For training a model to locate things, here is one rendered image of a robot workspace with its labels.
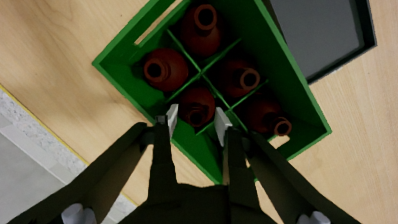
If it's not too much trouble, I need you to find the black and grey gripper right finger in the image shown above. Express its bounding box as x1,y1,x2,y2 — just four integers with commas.
214,107,362,224

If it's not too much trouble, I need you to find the green bottle crate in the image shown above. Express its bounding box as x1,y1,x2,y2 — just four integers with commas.
119,0,333,184

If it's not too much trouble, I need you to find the dark grey tray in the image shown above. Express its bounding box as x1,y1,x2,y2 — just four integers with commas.
262,0,378,86

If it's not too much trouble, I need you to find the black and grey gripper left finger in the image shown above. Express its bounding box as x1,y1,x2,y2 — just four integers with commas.
6,104,184,224

